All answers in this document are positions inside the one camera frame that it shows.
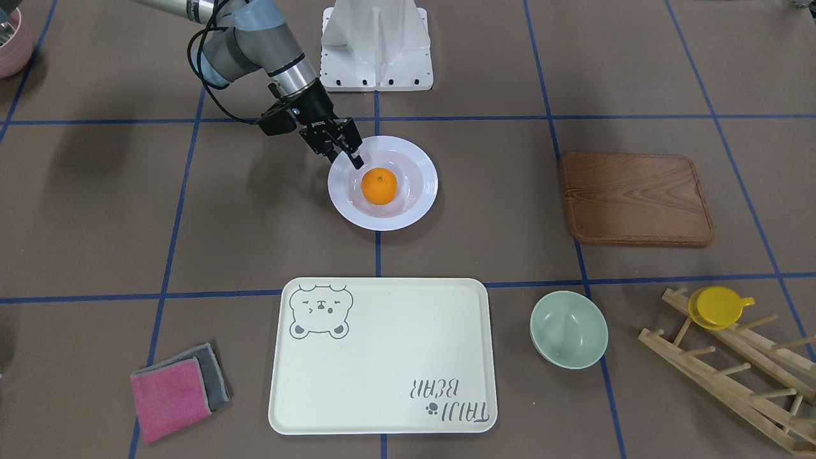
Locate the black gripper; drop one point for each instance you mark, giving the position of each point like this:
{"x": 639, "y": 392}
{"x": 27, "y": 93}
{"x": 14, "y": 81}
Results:
{"x": 315, "y": 109}

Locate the orange fruit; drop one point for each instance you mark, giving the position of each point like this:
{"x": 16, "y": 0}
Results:
{"x": 379, "y": 186}

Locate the white round plate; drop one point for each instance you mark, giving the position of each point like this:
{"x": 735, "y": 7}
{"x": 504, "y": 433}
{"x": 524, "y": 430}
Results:
{"x": 416, "y": 177}

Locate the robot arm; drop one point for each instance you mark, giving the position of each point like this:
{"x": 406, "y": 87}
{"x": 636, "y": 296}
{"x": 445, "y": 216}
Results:
{"x": 238, "y": 38}

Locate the cream bear tray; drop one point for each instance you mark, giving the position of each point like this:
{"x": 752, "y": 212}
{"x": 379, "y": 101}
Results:
{"x": 373, "y": 356}

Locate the grey cloth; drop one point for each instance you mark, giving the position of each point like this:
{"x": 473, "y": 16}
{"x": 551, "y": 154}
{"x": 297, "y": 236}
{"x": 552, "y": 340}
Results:
{"x": 212, "y": 379}

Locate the green bowl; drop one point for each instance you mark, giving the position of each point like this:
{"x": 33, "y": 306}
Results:
{"x": 568, "y": 330}

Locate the wooden cutting board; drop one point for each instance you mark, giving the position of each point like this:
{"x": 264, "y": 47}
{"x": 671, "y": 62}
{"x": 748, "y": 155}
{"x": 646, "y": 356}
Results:
{"x": 620, "y": 199}

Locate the pink cloth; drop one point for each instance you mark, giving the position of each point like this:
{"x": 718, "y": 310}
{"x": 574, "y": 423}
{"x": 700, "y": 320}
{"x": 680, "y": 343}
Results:
{"x": 169, "y": 399}

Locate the pink bowl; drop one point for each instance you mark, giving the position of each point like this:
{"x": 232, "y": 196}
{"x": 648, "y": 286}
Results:
{"x": 17, "y": 51}

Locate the yellow mug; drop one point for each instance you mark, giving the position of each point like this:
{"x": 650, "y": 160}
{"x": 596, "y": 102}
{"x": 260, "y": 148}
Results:
{"x": 717, "y": 307}

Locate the wooden drying rack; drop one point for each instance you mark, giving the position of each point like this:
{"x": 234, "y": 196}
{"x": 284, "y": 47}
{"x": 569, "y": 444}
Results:
{"x": 772, "y": 389}

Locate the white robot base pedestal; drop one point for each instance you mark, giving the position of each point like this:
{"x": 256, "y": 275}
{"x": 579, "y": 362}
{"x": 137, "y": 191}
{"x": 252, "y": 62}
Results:
{"x": 375, "y": 46}

